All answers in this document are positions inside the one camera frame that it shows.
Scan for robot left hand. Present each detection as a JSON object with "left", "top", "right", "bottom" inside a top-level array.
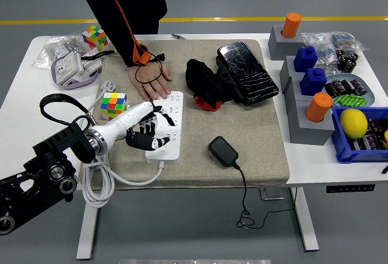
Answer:
[{"left": 101, "top": 101, "right": 177, "bottom": 153}]

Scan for person's right hand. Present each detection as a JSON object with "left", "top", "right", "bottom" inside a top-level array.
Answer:
[{"left": 127, "top": 61, "right": 173, "bottom": 101}]

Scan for black power adapter with cord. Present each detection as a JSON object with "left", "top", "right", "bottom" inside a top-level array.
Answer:
[{"left": 207, "top": 135, "right": 297, "bottom": 230}]

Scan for white-bodied puzzle cube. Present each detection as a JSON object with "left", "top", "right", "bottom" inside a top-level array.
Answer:
[{"left": 99, "top": 92, "right": 130, "bottom": 121}]

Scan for black capacitors in bin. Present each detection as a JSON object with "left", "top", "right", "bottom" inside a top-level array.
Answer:
[{"left": 348, "top": 117, "right": 388, "bottom": 151}]

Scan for blue plastic bin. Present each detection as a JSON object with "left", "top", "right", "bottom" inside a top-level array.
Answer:
[{"left": 331, "top": 106, "right": 388, "bottom": 164}]

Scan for black table control panel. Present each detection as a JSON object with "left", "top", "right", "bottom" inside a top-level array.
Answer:
[{"left": 326, "top": 184, "right": 376, "bottom": 194}]

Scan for black cloth with orange trim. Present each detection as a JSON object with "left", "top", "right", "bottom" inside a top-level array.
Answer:
[{"left": 185, "top": 58, "right": 240, "bottom": 112}]

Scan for yellow lemon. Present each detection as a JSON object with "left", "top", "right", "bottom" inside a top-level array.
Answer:
[{"left": 339, "top": 108, "right": 369, "bottom": 140}]

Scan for lilac plastic tray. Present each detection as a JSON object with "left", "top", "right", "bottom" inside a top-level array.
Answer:
[{"left": 50, "top": 52, "right": 104, "bottom": 91}]

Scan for black plastic stand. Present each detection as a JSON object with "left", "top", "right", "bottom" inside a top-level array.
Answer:
[{"left": 215, "top": 55, "right": 245, "bottom": 100}]

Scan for pale grey plate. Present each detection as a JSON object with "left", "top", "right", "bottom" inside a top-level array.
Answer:
[{"left": 324, "top": 73, "right": 376, "bottom": 109}]

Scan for colourful puzzle cube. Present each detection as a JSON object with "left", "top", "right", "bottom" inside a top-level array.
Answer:
[{"left": 81, "top": 25, "right": 109, "bottom": 50}]

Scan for green batteries pile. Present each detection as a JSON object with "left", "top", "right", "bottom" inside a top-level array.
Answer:
[{"left": 333, "top": 93, "right": 369, "bottom": 107}]

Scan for grey block with round hole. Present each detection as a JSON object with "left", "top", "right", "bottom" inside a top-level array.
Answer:
[
  {"left": 268, "top": 24, "right": 305, "bottom": 61},
  {"left": 289, "top": 100, "right": 336, "bottom": 146}
]

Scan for orange cylinder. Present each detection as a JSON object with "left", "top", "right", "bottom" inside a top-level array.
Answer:
[
  {"left": 305, "top": 92, "right": 334, "bottom": 123},
  {"left": 281, "top": 12, "right": 303, "bottom": 39}
]

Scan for black capacitors on plate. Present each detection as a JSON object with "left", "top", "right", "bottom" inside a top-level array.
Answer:
[{"left": 324, "top": 78, "right": 369, "bottom": 98}]

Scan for white table leg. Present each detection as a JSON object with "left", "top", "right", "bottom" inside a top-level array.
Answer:
[
  {"left": 75, "top": 189, "right": 99, "bottom": 260},
  {"left": 289, "top": 186, "right": 319, "bottom": 252}
]

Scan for black glossy rectangular case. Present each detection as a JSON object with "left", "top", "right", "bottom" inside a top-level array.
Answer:
[{"left": 216, "top": 39, "right": 279, "bottom": 104}]

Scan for grey-brown fabric mat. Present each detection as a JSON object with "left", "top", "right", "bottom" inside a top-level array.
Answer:
[{"left": 78, "top": 38, "right": 290, "bottom": 191}]

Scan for clear bag of parts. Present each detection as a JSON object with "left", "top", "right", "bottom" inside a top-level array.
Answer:
[{"left": 32, "top": 32, "right": 92, "bottom": 70}]

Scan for blue peg block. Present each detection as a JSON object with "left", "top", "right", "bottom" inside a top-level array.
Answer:
[
  {"left": 299, "top": 67, "right": 328, "bottom": 96},
  {"left": 293, "top": 46, "right": 319, "bottom": 73}
]

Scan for cluster of black capacitors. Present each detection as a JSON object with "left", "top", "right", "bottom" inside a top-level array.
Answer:
[{"left": 335, "top": 48, "right": 361, "bottom": 74}]

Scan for grey block with square hole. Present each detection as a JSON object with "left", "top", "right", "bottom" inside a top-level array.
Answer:
[
  {"left": 279, "top": 55, "right": 304, "bottom": 94},
  {"left": 284, "top": 76, "right": 315, "bottom": 116}
]

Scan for clear bag of blue resistors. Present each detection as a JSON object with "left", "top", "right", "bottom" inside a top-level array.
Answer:
[{"left": 301, "top": 30, "right": 340, "bottom": 75}]

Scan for clear bag of blue rolls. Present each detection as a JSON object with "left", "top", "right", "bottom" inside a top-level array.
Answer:
[{"left": 330, "top": 32, "right": 369, "bottom": 51}]

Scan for orange wrist sensor with cable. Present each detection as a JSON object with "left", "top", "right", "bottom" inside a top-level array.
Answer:
[{"left": 133, "top": 41, "right": 166, "bottom": 84}]

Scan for metal under-table bracket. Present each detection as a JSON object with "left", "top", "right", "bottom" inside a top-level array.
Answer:
[{"left": 259, "top": 187, "right": 286, "bottom": 200}]

